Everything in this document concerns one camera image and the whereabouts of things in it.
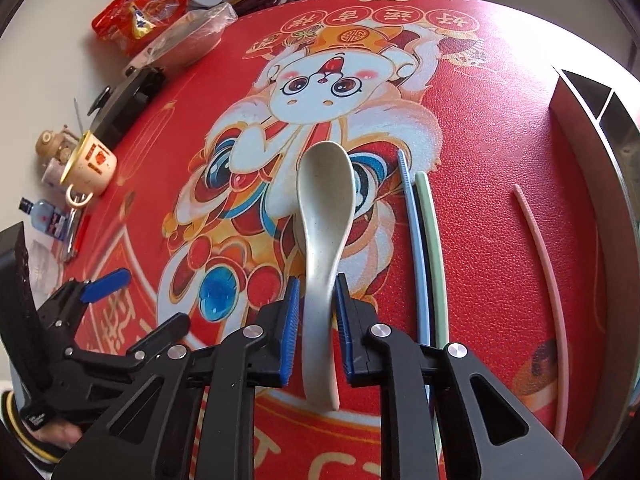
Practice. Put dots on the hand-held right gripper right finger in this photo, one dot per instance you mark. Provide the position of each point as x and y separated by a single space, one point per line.
344 332

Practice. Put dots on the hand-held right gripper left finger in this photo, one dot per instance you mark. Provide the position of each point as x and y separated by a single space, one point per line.
290 332

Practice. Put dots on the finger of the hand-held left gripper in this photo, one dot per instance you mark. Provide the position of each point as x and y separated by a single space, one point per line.
107 285
150 340

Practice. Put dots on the beige spoon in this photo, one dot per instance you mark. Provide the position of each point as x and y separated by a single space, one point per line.
322 185

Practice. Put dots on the stainless steel utensil holder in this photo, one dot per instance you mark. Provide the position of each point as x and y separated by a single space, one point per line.
600 160

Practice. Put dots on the person's left hand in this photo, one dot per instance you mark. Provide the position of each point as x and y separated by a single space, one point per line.
62 434

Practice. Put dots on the red pen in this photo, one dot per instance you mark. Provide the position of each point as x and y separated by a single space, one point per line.
77 235

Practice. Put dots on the small bottle with blue label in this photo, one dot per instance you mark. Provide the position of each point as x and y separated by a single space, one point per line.
47 215

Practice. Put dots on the green chopstick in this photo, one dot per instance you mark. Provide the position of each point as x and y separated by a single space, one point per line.
434 260

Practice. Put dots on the blue ridged chopstick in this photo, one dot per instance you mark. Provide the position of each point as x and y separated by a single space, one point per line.
415 240

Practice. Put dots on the cream mug with red print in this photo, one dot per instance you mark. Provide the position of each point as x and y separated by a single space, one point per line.
95 165

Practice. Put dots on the small brown teapot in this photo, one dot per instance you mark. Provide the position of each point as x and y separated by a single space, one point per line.
50 145

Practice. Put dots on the black device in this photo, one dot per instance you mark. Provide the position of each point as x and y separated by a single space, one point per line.
127 105

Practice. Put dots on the pink chopstick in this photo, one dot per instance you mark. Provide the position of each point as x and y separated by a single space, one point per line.
547 280

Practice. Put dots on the glass bowl with plastic wrap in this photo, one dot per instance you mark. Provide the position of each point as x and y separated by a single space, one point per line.
185 40

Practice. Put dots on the red snack bag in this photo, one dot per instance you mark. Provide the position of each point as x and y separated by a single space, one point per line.
140 15

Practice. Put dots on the red printed table mat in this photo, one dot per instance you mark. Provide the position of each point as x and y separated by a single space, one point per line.
475 85

